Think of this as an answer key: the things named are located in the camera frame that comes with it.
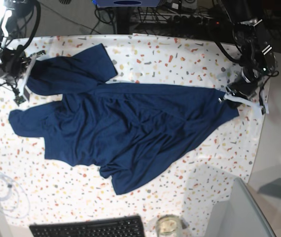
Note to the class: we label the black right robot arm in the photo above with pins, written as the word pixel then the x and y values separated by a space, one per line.
pixel 17 8

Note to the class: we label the grey monitor back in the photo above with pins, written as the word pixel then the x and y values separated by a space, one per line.
pixel 239 216

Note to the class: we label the black keyboard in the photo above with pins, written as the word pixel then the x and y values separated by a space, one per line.
pixel 117 227

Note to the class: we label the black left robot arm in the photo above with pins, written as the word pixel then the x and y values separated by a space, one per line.
pixel 257 58

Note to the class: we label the black power strip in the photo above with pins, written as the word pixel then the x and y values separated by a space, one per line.
pixel 191 20

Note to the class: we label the dark blue t-shirt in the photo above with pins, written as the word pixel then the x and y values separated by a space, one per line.
pixel 132 132

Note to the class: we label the blue box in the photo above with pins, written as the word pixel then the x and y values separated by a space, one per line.
pixel 127 3

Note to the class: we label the white terrazzo tablecloth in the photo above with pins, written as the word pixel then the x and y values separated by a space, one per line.
pixel 49 191

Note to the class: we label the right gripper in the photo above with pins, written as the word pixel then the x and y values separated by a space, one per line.
pixel 11 67

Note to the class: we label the glass jar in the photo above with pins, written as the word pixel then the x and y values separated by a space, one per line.
pixel 169 226

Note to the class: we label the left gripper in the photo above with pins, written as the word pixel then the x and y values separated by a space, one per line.
pixel 244 86

